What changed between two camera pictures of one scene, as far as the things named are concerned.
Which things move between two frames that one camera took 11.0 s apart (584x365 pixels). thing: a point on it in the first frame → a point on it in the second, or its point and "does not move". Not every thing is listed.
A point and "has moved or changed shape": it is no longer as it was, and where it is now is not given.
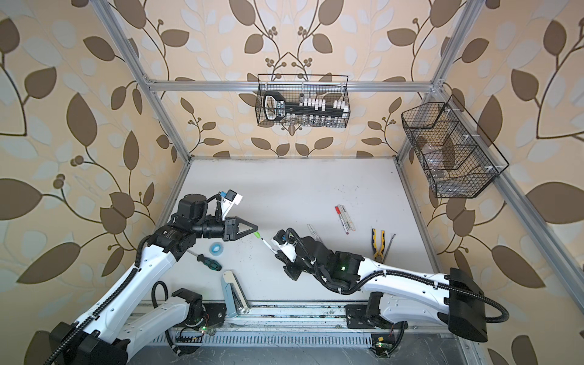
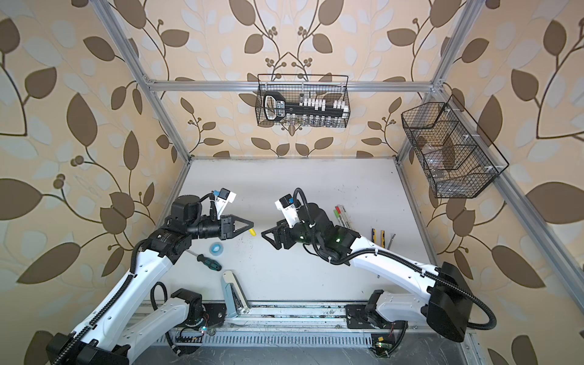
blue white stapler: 236,301 does not move
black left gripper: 230,228 does not move
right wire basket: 458,160 does not move
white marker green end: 268,245 has moved or changed shape
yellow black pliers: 378,255 does not move
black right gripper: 292,271 → 276,242
